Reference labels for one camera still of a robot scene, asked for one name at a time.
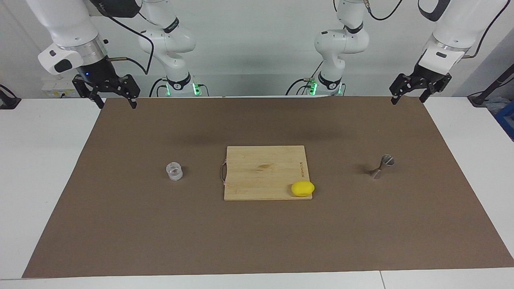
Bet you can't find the white wall power strip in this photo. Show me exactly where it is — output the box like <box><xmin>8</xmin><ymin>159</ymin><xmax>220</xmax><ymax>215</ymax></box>
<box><xmin>42</xmin><ymin>80</ymin><xmax>81</xmax><ymax>99</ymax></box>

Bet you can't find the black clamp mount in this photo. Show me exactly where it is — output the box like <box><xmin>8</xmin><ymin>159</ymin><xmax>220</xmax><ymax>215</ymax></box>
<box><xmin>0</xmin><ymin>84</ymin><xmax>21</xmax><ymax>110</ymax></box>

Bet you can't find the brown table mat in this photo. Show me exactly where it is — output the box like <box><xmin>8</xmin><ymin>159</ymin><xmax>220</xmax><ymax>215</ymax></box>
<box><xmin>22</xmin><ymin>96</ymin><xmax>514</xmax><ymax>278</ymax></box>

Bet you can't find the black stand leg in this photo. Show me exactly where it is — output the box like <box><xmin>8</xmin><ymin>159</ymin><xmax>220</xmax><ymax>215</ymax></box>
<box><xmin>468</xmin><ymin>64</ymin><xmax>514</xmax><ymax>107</ymax></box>

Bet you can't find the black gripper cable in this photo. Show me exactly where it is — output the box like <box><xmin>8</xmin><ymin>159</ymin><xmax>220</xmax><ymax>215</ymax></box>
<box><xmin>90</xmin><ymin>0</ymin><xmax>155</xmax><ymax>75</ymax></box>
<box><xmin>363</xmin><ymin>0</ymin><xmax>512</xmax><ymax>59</ymax></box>

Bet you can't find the black base cable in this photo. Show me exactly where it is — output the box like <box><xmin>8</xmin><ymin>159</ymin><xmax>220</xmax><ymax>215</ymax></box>
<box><xmin>285</xmin><ymin>60</ymin><xmax>324</xmax><ymax>96</ymax></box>
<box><xmin>149</xmin><ymin>77</ymin><xmax>168</xmax><ymax>98</ymax></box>

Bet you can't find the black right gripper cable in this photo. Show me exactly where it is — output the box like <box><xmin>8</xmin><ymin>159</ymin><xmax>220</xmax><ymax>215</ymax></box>
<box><xmin>90</xmin><ymin>0</ymin><xmax>155</xmax><ymax>75</ymax></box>

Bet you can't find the clear glass cup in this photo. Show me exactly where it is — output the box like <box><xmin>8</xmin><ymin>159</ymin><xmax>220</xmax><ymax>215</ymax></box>
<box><xmin>165</xmin><ymin>161</ymin><xmax>184</xmax><ymax>181</ymax></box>

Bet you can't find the black right base cable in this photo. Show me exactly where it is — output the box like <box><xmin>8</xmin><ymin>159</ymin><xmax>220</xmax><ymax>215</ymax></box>
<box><xmin>149</xmin><ymin>77</ymin><xmax>168</xmax><ymax>98</ymax></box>

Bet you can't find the steel double jigger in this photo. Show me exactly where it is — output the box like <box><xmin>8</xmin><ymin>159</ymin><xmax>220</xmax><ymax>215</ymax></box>
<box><xmin>369</xmin><ymin>154</ymin><xmax>396</xmax><ymax>179</ymax></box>

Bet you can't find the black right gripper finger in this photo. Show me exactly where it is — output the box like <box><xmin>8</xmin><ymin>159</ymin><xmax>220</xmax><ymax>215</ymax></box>
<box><xmin>72</xmin><ymin>76</ymin><xmax>106</xmax><ymax>110</ymax></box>
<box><xmin>108</xmin><ymin>74</ymin><xmax>140</xmax><ymax>109</ymax></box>

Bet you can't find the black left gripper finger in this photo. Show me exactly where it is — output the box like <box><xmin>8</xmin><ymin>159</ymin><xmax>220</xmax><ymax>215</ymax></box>
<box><xmin>389</xmin><ymin>73</ymin><xmax>419</xmax><ymax>106</ymax></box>
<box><xmin>419</xmin><ymin>76</ymin><xmax>451</xmax><ymax>103</ymax></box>

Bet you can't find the black left base cable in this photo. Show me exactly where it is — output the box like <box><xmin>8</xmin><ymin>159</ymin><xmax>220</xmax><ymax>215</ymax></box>
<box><xmin>285</xmin><ymin>60</ymin><xmax>324</xmax><ymax>96</ymax></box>

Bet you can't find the yellow lemon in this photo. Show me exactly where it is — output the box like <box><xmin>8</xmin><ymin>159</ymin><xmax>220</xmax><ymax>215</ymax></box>
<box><xmin>291</xmin><ymin>181</ymin><xmax>315</xmax><ymax>197</ymax></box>

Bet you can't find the wooden cutting board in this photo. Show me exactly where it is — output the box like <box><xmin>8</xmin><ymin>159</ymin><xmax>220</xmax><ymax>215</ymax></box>
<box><xmin>220</xmin><ymin>145</ymin><xmax>313</xmax><ymax>201</ymax></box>

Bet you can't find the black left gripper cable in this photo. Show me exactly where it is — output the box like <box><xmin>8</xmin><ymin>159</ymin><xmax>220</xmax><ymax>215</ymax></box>
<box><xmin>363</xmin><ymin>0</ymin><xmax>512</xmax><ymax>59</ymax></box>

